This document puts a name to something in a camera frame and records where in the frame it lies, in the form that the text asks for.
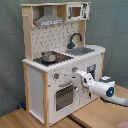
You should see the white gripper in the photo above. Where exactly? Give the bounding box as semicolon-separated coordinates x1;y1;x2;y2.
76;70;94;98

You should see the white oven door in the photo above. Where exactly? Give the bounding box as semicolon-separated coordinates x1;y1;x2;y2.
55;84;74;111

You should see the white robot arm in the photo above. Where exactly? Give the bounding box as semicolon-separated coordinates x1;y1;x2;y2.
76;70;128;107

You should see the wooden toy kitchen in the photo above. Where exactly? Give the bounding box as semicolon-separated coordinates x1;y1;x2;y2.
22;2;105;128

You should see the grey ice dispenser panel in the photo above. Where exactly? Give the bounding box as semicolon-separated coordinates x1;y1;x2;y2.
87;64;96;73

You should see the grey sink basin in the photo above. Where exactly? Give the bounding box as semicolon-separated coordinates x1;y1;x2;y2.
66;47;94;56

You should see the left red stove knob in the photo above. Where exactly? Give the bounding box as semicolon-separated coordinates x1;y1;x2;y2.
54;73;60;79

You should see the black stovetop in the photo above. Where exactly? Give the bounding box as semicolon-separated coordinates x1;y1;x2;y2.
34;54;71;66

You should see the black faucet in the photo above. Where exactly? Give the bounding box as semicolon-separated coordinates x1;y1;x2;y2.
66;32;83;50

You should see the silver cooking pot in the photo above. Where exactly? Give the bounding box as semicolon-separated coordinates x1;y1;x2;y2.
41;51;57;62

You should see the toy microwave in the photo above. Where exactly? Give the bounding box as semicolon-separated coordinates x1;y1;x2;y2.
67;3;90;21

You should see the grey range hood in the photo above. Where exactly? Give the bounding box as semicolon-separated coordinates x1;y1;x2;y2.
35;6;64;27

